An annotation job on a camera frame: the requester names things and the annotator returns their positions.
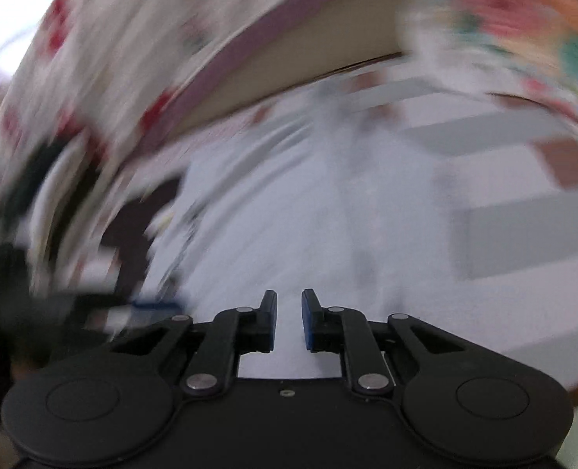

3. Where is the light grey garment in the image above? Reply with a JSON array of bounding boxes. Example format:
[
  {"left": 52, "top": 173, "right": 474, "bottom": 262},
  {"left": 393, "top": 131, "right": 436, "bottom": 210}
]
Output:
[{"left": 143, "top": 83, "right": 470, "bottom": 382}]

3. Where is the beige bed frame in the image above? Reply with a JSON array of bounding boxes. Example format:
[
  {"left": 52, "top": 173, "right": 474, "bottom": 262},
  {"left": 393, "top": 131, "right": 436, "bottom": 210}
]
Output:
[{"left": 172, "top": 0, "right": 413, "bottom": 134}]

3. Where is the white quilt with red print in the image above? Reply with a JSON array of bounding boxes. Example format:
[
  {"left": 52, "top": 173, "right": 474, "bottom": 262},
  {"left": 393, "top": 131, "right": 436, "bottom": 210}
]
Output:
[{"left": 0, "top": 0, "right": 355, "bottom": 235}]

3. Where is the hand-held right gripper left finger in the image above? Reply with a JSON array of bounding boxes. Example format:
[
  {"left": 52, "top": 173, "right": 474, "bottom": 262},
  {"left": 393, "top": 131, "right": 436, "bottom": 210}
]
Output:
[{"left": 111, "top": 289, "right": 277, "bottom": 399}]

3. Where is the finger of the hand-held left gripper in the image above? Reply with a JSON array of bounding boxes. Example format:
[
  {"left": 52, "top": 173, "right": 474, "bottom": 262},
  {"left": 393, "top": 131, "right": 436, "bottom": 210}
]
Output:
[{"left": 42, "top": 292, "right": 183, "bottom": 312}]

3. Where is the purple mattress edge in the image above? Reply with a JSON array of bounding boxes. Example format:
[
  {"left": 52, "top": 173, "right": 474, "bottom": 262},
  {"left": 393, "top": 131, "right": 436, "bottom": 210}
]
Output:
[{"left": 133, "top": 0, "right": 392, "bottom": 167}]

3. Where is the checked printed bedsheet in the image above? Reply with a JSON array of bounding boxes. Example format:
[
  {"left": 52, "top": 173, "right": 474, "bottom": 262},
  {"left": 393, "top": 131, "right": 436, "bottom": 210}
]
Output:
[{"left": 74, "top": 54, "right": 578, "bottom": 408}]

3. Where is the colourful floral quilt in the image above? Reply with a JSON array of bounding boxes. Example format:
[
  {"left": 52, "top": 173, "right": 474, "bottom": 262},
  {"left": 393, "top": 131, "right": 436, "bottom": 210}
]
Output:
[{"left": 396, "top": 0, "right": 578, "bottom": 157}]

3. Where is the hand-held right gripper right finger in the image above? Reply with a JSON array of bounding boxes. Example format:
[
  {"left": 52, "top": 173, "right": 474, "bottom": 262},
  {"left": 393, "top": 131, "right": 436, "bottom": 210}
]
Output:
[{"left": 301, "top": 288, "right": 466, "bottom": 401}]

